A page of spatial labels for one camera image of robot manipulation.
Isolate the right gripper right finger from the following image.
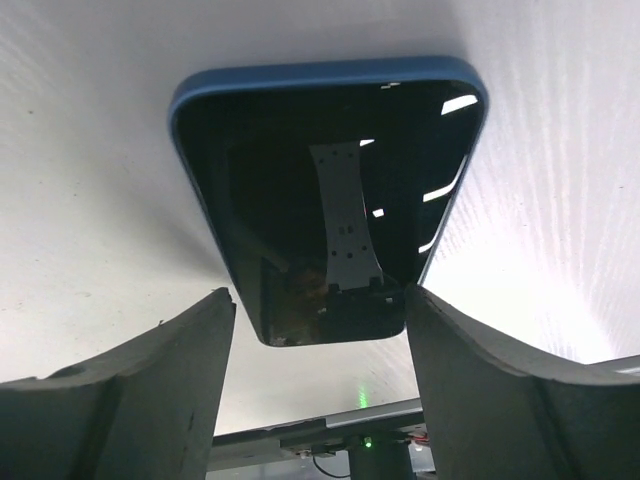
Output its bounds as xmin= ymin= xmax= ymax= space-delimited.
xmin=405 ymin=286 xmax=639 ymax=479

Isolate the blue cased smartphone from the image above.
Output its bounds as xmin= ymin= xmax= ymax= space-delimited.
xmin=168 ymin=55 xmax=489 ymax=347

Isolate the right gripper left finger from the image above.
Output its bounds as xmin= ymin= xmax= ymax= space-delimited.
xmin=1 ymin=288 xmax=236 ymax=479

